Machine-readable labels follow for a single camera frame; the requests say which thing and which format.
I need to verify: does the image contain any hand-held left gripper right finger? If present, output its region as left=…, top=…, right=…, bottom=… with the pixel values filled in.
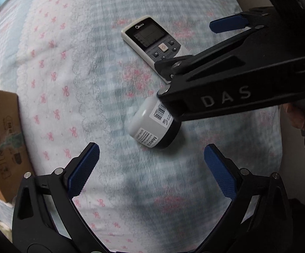
left=195, top=144, right=293, bottom=253

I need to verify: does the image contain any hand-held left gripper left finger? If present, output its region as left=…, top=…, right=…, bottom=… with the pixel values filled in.
left=12, top=142, right=108, bottom=253

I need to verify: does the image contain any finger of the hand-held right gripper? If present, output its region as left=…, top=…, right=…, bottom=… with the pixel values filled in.
left=154, top=22, right=305, bottom=84
left=209, top=6, right=282, bottom=34

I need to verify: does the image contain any white remote control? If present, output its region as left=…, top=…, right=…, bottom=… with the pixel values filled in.
left=121, top=15, right=193, bottom=85

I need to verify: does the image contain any white jar with black lid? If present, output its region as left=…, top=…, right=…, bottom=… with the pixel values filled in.
left=128, top=96, right=182, bottom=151

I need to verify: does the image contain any cardboard box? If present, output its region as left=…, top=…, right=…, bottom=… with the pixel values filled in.
left=0, top=87, right=36, bottom=204

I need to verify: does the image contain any person's right hand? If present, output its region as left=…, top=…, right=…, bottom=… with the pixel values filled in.
left=284, top=99, right=305, bottom=132

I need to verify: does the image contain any floral checked bed sheet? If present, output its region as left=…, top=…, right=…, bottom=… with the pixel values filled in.
left=0, top=0, right=283, bottom=253

